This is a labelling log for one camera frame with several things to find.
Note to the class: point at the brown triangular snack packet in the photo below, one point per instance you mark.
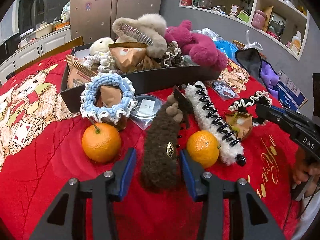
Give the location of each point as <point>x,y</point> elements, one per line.
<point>111,97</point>
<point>240,126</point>
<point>127,56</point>
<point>150,63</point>
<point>78,73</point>

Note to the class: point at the dark window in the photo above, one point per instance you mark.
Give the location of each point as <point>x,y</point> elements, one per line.
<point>45,0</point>

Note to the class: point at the white lotion bottle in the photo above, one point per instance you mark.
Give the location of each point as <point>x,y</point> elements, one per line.
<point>295,42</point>

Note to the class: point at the white plush banana hair clip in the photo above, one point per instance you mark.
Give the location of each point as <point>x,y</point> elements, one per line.
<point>200,105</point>

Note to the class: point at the black microwave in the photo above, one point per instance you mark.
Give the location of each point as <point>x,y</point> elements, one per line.
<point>8,48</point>

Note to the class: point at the beige furry hair claw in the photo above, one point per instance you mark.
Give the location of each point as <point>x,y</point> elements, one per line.
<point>152,27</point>

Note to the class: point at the white lace scrunchie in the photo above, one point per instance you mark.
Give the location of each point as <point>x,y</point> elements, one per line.
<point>103,61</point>

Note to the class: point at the cardboard box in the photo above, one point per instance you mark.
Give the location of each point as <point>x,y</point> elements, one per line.
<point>291,90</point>

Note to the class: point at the white kitchen cabinet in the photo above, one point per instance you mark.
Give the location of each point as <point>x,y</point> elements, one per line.
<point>37,52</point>

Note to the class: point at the magenta plush hair claw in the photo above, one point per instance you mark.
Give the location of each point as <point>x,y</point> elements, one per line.
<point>200,47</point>

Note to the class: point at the black tray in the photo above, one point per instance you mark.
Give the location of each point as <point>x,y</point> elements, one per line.
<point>155,80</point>

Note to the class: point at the brown plush hair clip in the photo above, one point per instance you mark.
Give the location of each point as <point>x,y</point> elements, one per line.
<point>160,140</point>

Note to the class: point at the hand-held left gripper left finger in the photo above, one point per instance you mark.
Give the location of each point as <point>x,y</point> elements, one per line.
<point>128,168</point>

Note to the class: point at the red printed blanket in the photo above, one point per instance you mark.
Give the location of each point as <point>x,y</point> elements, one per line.
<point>50,167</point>

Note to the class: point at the black and white scrunchie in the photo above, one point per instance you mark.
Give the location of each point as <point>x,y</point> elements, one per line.
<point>246,102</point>

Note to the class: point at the clear plastic bag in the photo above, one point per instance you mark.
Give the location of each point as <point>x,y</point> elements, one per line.
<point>252,42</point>

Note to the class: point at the cream plush hair clip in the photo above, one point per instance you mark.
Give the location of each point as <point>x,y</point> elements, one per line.
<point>101,45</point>

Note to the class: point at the brown and white scrunchie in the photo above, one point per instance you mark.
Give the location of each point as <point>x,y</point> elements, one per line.
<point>172,56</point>

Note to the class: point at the purple towel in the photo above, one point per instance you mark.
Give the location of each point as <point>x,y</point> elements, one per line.
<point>268,75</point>

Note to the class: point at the person's right forearm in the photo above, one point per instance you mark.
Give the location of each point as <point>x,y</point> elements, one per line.
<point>312,220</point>

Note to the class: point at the orange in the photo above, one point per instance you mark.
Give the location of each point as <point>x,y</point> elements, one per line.
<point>101,143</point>
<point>203,150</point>

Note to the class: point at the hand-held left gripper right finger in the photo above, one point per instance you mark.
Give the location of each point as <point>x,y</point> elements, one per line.
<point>187,172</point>

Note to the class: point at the white basin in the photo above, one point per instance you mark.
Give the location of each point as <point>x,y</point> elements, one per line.
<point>43,31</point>

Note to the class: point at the silver refrigerator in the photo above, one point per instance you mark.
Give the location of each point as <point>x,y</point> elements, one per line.
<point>112,7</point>

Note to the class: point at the round badge in clear bag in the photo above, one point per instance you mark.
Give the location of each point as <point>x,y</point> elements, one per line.
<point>146,107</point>
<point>225,90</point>

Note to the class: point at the blue knitted scrunchie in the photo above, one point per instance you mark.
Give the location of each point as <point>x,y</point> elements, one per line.
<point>91,97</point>

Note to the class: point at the blue bag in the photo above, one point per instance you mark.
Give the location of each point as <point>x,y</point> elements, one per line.
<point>226,48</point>

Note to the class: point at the white mug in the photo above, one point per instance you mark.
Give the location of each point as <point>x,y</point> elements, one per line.
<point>22,43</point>

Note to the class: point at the person's right hand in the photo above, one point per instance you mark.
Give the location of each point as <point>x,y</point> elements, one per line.
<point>301,170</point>

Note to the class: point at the grey cloth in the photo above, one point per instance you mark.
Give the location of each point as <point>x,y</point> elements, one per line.
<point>247,61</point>

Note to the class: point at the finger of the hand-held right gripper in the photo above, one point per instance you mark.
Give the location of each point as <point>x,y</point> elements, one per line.
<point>278,110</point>
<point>268,113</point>

